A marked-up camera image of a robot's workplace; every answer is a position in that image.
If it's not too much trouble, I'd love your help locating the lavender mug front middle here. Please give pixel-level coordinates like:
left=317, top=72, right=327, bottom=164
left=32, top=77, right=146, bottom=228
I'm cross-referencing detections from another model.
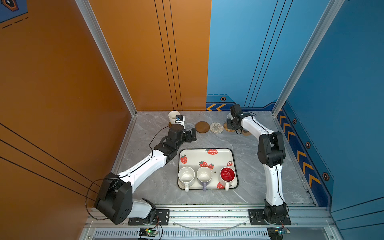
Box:
left=197, top=167, right=213, bottom=192

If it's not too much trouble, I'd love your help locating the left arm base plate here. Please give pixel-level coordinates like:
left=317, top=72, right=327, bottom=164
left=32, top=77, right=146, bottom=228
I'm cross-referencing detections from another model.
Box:
left=128, top=209, right=170, bottom=226

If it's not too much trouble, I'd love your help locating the light wooden round coaster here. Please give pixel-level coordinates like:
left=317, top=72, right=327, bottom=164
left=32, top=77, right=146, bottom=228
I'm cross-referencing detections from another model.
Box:
left=195, top=121, right=210, bottom=134

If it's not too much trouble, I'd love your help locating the left green circuit board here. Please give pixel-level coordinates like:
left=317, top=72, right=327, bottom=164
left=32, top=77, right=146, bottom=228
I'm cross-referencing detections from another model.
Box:
left=138, top=229, right=160, bottom=240

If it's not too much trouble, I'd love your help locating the right aluminium corner post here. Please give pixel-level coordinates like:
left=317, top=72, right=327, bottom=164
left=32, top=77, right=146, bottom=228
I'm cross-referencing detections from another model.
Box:
left=272, top=0, right=345, bottom=117

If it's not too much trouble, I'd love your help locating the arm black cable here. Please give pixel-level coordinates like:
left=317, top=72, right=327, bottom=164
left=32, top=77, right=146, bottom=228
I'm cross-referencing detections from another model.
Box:
left=85, top=125, right=171, bottom=221
left=235, top=111, right=290, bottom=211

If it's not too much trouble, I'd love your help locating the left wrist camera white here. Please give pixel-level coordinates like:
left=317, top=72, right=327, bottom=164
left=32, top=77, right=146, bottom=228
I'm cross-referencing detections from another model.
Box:
left=175, top=115, right=185, bottom=128

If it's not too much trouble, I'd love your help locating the aluminium front rail frame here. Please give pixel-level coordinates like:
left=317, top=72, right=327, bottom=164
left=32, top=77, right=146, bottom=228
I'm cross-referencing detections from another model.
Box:
left=80, top=204, right=343, bottom=240

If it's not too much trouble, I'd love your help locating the white mug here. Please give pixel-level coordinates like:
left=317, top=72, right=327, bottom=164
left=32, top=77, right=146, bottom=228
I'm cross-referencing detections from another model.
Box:
left=168, top=111, right=180, bottom=125
left=178, top=167, right=196, bottom=192

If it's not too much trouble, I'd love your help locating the left aluminium corner post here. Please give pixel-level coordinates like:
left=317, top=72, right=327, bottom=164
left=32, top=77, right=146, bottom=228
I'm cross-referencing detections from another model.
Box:
left=75, top=0, right=137, bottom=117

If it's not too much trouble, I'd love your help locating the paw shaped brown coaster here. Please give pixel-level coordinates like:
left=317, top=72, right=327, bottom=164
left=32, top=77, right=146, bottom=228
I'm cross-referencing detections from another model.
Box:
left=242, top=130, right=252, bottom=136

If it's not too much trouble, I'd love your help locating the strawberry print white tray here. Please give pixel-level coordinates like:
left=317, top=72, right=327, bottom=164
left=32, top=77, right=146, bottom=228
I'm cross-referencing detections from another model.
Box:
left=178, top=148, right=239, bottom=192

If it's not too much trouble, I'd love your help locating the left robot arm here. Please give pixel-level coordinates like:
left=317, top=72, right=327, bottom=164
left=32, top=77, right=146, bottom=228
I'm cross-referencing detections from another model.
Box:
left=94, top=124, right=197, bottom=225

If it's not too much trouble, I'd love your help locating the red interior mug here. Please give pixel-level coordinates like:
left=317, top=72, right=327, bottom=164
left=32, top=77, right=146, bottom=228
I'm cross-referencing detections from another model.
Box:
left=220, top=167, right=236, bottom=191

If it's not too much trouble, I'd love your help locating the colourful zigzag rope coaster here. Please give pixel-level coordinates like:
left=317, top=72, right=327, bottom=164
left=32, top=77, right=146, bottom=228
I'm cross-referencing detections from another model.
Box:
left=210, top=123, right=224, bottom=134

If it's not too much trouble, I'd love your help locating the aluminium corner post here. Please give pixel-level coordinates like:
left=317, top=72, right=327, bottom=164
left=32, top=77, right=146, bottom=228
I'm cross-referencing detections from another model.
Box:
left=75, top=0, right=137, bottom=117
left=272, top=0, right=345, bottom=117

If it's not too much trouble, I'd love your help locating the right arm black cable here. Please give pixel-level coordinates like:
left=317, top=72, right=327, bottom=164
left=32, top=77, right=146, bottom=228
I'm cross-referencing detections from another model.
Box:
left=235, top=111, right=290, bottom=211

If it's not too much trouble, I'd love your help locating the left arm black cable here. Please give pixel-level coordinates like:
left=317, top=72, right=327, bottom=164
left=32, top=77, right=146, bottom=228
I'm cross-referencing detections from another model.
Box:
left=85, top=125, right=171, bottom=221

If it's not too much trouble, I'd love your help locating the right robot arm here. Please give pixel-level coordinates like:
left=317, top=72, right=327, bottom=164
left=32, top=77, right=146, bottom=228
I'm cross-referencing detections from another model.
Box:
left=227, top=105, right=292, bottom=225

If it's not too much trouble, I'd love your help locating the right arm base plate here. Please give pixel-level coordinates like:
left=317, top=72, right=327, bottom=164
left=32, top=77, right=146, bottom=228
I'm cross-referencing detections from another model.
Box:
left=248, top=209, right=292, bottom=226

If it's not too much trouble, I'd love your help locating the green circuit board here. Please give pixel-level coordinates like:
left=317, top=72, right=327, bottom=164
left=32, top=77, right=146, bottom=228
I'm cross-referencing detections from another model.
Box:
left=138, top=229, right=160, bottom=240
left=267, top=228, right=291, bottom=240

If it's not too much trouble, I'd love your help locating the right green circuit board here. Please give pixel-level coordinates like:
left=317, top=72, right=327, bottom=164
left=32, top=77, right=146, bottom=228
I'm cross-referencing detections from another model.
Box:
left=267, top=228, right=291, bottom=240

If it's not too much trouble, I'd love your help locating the woven rattan round coaster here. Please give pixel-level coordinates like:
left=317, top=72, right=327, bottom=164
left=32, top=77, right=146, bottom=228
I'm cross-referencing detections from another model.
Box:
left=223, top=122, right=235, bottom=133

